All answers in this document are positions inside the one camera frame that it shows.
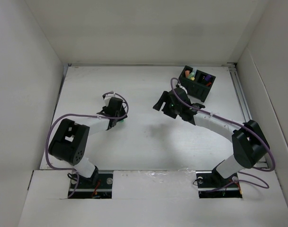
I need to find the mint green pastel highlighter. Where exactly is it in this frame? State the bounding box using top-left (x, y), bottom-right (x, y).
top-left (188, 72), bottom-right (195, 78)

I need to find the orange pastel highlighter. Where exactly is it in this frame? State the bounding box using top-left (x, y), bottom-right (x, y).
top-left (185, 70), bottom-right (191, 78)

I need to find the black highlighter purple cap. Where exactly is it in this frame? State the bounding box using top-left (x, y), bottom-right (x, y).
top-left (204, 75), bottom-right (213, 83)

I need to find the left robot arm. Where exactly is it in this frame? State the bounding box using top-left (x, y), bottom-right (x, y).
top-left (46, 93), bottom-right (129, 188)

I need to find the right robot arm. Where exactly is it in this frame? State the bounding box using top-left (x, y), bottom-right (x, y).
top-left (153, 87), bottom-right (270, 186)

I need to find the black two-compartment container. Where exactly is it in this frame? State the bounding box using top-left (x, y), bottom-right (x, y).
top-left (179, 65), bottom-right (216, 102)

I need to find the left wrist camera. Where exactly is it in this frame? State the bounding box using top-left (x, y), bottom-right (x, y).
top-left (102, 91), bottom-right (116, 106)

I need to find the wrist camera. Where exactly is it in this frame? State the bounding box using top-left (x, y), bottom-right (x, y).
top-left (176, 84), bottom-right (188, 94)
top-left (102, 91), bottom-right (116, 106)

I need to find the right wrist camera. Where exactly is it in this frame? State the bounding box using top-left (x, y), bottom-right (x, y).
top-left (176, 84), bottom-right (188, 94)

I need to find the aluminium rail right side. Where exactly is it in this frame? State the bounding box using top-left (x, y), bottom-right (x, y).
top-left (226, 62), bottom-right (269, 169)

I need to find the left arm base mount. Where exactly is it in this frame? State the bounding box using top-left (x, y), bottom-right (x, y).
top-left (67, 170), bottom-right (114, 199)

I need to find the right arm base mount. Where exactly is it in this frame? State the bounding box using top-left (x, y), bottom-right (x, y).
top-left (193, 169), bottom-right (243, 199)

